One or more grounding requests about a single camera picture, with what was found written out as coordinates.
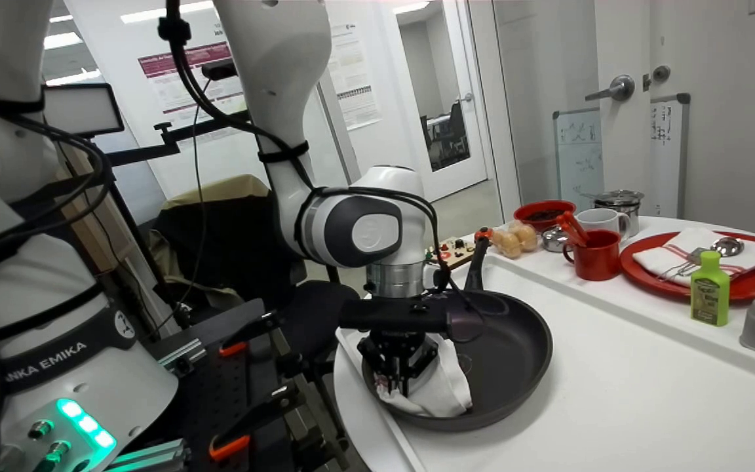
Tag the white mug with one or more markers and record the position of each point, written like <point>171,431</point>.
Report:
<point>604,219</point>

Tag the metal canister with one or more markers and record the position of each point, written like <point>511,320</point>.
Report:
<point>624,200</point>

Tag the red mug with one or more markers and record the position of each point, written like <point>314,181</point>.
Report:
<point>596,258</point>

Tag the red bowl of beans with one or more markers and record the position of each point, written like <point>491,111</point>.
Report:
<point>542,213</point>

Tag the black office chair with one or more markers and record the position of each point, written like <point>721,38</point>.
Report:
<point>222,240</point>

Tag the small whiteboard by door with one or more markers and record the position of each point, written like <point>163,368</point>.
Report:
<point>578,156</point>

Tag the napkin on red plate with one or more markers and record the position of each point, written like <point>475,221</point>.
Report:
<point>700,251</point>

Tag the right orange clamp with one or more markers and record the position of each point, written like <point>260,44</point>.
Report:
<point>236,439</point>

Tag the white towel with red stripes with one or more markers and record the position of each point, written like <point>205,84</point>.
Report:
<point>439,392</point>

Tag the red plate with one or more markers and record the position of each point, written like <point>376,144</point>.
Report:
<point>743,288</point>

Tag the black frying pan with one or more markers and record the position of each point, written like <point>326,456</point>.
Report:
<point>504,355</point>

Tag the round white table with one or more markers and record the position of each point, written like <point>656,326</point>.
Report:
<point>368,427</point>

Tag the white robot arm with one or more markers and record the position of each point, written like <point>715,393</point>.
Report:
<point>384,224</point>

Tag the door handle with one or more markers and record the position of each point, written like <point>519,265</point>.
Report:
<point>620,89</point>

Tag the green bottle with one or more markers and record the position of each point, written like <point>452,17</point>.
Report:
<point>707,291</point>

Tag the plastic container of buns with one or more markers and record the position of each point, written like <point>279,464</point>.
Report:
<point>515,240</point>

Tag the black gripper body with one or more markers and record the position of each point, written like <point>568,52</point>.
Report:
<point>395,331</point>

